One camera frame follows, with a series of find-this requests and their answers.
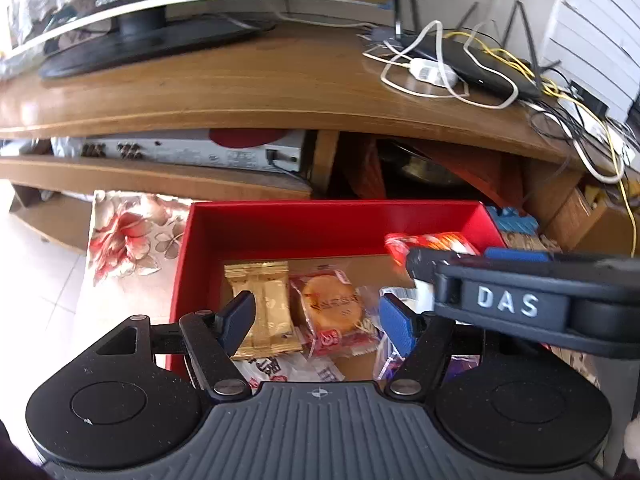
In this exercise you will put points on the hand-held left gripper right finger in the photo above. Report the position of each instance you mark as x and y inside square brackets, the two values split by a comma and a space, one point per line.
[397, 322]

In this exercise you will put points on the wooden television stand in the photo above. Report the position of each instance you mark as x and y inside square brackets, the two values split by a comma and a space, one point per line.
[250, 85]

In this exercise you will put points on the red snack packet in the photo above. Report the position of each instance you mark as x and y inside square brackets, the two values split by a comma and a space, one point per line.
[440, 242]

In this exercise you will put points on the flat screen television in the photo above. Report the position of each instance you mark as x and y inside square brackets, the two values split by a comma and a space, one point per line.
[150, 35]

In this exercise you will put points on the round cake packet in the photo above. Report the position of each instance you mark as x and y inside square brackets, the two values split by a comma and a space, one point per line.
[332, 310]

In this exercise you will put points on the silver audio receiver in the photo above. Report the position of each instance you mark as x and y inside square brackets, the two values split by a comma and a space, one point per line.
[200, 152]

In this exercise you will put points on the black router with antennas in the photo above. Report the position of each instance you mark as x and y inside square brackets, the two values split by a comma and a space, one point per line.
[475, 67]

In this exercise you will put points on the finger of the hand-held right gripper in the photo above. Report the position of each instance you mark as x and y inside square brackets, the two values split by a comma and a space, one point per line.
[425, 262]
[517, 254]

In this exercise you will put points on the gold snack packet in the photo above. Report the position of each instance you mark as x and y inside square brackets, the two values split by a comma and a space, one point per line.
[265, 305]

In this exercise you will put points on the white slatted panel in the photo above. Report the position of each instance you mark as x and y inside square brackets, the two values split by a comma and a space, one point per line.
[595, 30]

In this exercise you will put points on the white and red packet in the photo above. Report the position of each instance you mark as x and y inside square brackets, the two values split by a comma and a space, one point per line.
[290, 372]

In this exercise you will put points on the blue plastic object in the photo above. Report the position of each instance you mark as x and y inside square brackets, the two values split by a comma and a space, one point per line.
[512, 220]

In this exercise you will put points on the brown wooden box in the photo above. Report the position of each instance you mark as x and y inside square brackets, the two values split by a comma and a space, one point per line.
[595, 225]

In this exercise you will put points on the floral table cloth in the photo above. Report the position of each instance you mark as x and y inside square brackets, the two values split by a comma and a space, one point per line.
[130, 230]

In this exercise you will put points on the red cardboard box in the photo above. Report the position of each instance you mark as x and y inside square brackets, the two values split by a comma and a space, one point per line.
[300, 225]

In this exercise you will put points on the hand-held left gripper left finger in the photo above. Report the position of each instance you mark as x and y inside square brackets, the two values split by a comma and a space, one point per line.
[240, 320]

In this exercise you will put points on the white power strip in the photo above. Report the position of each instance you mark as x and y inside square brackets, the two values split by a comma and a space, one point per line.
[612, 132]

